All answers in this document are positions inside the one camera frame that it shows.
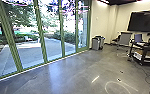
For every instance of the grey indoor trash bin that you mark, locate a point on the grey indoor trash bin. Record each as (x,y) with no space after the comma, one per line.
(95,44)

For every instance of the black bin with green lid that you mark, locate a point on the black bin with green lid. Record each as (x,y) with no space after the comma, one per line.
(102,41)

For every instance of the green framed glass door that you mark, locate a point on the green framed glass door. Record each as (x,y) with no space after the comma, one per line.
(41,40)

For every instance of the open laptop computer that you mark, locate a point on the open laptop computer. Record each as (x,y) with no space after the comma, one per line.
(138,37)

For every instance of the green garden hedge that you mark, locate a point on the green garden hedge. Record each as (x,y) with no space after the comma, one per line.
(68,36)

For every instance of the small black swivel chair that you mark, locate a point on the small black swivel chair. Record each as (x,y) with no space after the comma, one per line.
(115,39)

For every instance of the black wheeled cart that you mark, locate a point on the black wheeled cart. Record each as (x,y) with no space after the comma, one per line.
(146,50)

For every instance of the large green tree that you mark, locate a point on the large green tree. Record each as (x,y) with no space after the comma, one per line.
(4,16)

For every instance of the white wall switch plate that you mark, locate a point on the white wall switch plate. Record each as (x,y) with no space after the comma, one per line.
(97,18)

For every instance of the black wall television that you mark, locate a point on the black wall television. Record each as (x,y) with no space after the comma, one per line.
(144,20)

